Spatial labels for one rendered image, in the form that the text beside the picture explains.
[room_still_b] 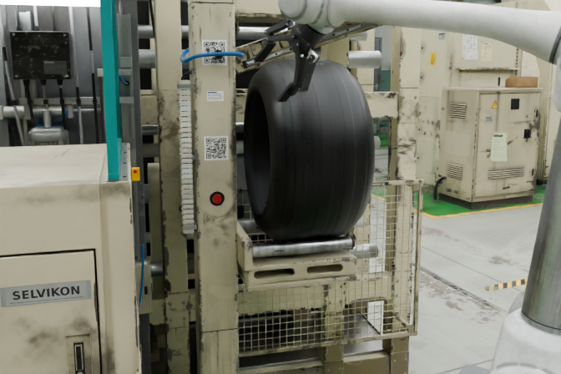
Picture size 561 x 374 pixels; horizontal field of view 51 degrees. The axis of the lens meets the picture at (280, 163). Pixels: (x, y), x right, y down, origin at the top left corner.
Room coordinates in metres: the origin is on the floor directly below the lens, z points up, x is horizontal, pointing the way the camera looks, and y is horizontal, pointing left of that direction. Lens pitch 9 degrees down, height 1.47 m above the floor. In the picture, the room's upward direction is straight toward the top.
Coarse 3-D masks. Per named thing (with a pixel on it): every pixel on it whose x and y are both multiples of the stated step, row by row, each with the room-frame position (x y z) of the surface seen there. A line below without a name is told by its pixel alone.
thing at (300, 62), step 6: (300, 42) 1.45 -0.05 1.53; (300, 48) 1.45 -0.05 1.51; (300, 54) 1.45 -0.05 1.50; (306, 54) 1.47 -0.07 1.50; (300, 60) 1.46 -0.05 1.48; (300, 66) 1.46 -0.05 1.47; (300, 72) 1.46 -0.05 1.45; (294, 78) 1.47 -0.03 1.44; (300, 78) 1.47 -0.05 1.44; (294, 84) 1.47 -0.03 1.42
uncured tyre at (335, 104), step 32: (288, 64) 1.83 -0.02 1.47; (256, 96) 2.11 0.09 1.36; (320, 96) 1.72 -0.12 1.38; (352, 96) 1.74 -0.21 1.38; (256, 128) 2.18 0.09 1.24; (288, 128) 1.66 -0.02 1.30; (320, 128) 1.66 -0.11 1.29; (352, 128) 1.69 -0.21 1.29; (256, 160) 2.17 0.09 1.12; (288, 160) 1.64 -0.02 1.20; (320, 160) 1.65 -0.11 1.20; (352, 160) 1.67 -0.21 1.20; (256, 192) 2.10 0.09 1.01; (288, 192) 1.65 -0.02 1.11; (320, 192) 1.66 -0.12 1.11; (352, 192) 1.68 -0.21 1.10; (256, 224) 1.94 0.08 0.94; (288, 224) 1.70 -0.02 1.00; (320, 224) 1.72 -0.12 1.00; (352, 224) 1.77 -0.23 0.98
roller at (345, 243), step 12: (288, 240) 1.79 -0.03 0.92; (300, 240) 1.79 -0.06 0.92; (312, 240) 1.80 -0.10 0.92; (324, 240) 1.80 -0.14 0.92; (336, 240) 1.81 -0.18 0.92; (348, 240) 1.82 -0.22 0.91; (264, 252) 1.74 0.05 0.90; (276, 252) 1.75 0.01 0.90; (288, 252) 1.77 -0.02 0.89; (300, 252) 1.78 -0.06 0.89; (312, 252) 1.79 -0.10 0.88
